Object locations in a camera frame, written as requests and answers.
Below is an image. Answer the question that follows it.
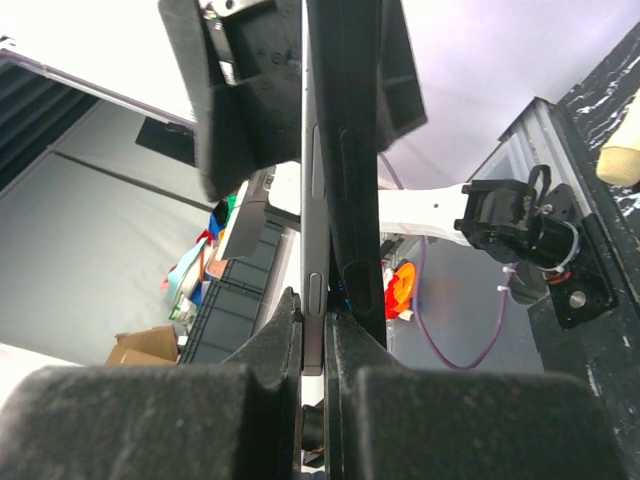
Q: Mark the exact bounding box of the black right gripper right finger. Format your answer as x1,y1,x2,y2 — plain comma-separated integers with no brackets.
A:
324,311,627,479

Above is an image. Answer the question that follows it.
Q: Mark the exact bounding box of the wooden handled tool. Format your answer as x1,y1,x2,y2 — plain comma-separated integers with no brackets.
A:
596,92,639,187

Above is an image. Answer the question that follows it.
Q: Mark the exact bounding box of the dark plastic storage crate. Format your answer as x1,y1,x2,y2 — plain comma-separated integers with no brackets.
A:
178,221,284,364

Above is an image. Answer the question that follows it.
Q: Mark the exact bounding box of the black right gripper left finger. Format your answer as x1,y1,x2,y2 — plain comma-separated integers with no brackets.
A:
1,289,302,479

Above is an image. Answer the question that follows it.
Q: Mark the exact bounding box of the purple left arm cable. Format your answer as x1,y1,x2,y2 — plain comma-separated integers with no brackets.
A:
377,152,516,371

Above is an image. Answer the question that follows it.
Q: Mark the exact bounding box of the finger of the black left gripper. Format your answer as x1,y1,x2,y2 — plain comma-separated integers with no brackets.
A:
158,1,427,201

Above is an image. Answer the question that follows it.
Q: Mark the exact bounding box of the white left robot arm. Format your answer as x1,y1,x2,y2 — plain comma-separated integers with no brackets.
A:
159,1,543,277

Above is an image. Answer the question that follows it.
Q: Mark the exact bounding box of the cardboard box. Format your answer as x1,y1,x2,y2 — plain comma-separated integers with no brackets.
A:
105,325,179,366

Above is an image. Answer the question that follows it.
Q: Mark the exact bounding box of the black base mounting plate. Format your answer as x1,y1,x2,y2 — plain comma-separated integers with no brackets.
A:
528,174,639,479

